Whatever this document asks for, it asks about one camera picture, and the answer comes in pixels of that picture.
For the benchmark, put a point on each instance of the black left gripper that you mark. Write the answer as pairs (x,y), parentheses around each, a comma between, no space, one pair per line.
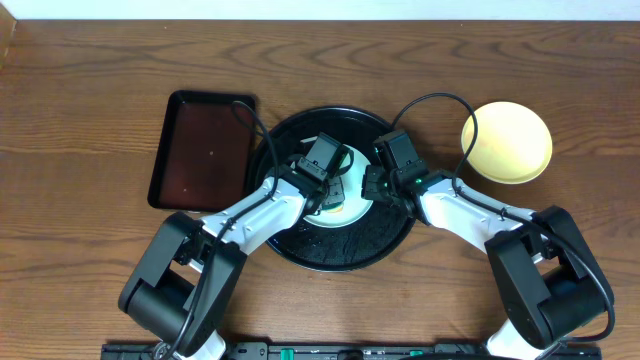
(331,195)

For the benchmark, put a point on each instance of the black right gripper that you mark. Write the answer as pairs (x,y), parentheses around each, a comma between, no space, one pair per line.
(373,174)

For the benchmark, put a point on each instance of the light green plate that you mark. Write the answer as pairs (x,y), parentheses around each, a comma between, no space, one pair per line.
(354,208)

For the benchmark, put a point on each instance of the yellow plate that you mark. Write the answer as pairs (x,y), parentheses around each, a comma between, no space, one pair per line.
(508,142)

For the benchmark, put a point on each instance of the green yellow sponge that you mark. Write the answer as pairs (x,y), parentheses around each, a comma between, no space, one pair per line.
(332,205)

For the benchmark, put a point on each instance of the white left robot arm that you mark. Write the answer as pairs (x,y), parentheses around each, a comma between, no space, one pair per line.
(182,285)

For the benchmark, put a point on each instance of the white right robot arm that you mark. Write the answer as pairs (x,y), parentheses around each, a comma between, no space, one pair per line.
(548,280)

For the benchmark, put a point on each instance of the black rectangular tray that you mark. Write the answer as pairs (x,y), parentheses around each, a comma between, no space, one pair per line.
(203,152)

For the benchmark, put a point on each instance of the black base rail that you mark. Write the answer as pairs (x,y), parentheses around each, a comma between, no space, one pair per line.
(263,351)

